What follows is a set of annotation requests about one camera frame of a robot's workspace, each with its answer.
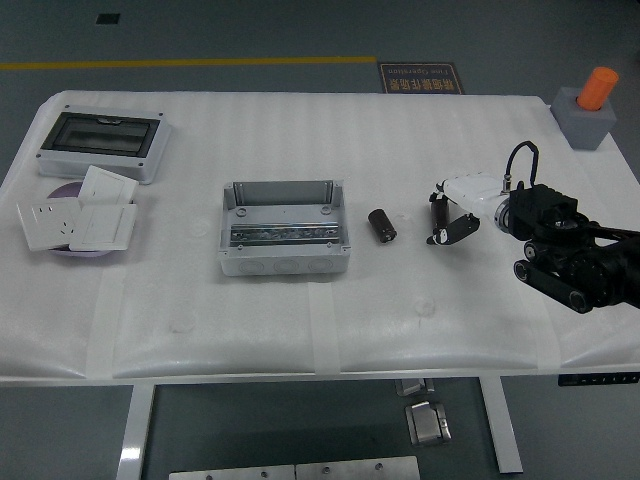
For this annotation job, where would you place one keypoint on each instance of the grey foam block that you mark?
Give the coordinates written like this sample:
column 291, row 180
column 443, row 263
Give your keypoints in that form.
column 585, row 130

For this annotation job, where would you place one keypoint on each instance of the orange cylinder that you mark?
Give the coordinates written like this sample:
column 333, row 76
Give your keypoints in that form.
column 597, row 87

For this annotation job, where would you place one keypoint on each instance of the black floor hatch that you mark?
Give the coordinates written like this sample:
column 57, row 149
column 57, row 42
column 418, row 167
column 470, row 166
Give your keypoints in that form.
column 107, row 19

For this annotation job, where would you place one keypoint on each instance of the wide grey metal plate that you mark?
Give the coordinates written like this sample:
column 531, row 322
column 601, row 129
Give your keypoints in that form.
column 357, row 469

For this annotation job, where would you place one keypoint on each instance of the open grey junction box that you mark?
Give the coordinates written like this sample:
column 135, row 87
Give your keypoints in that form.
column 280, row 207

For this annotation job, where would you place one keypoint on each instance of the black table control panel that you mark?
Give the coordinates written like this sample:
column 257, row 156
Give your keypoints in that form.
column 597, row 379

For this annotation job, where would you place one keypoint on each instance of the large metal foot block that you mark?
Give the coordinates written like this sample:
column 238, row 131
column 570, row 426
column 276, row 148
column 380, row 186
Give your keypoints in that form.
column 427, row 425

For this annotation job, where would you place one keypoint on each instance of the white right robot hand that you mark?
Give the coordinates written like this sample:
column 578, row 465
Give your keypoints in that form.
column 475, row 192

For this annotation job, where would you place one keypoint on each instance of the brown floor sign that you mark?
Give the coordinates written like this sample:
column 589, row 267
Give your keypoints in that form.
column 420, row 77

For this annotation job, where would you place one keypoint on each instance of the white foam table mat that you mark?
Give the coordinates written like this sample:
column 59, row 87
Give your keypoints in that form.
column 400, row 310

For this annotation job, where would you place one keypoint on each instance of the small metal foot block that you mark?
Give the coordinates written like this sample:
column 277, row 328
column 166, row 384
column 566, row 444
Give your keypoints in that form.
column 412, row 386

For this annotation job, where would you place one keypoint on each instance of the white wall socket panel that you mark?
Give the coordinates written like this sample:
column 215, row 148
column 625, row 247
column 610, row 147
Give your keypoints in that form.
column 47, row 225

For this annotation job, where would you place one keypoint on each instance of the white table leg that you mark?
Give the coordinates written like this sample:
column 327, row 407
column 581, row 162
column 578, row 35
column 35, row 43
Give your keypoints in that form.
column 502, row 430
column 135, row 435

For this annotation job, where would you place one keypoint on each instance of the purple plate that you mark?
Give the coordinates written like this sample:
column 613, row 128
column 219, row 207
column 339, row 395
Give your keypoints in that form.
column 65, row 192

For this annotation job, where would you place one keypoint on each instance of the small white switch panel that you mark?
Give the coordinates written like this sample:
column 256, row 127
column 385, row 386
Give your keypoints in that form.
column 107, row 185

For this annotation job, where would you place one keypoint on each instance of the metal rail in junction box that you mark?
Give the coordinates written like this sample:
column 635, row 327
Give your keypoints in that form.
column 285, row 234

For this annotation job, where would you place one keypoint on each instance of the narrow grey metal plate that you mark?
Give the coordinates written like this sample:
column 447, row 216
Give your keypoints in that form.
column 232, row 473

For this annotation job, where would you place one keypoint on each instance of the grey distribution box, dark lid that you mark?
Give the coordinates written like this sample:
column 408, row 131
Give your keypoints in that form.
column 100, row 132

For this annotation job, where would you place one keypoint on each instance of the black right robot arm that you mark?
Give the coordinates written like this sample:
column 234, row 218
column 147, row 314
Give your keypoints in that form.
column 555, row 215

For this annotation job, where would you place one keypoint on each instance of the large white switch panel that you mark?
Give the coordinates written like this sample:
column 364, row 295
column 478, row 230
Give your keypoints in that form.
column 105, row 227

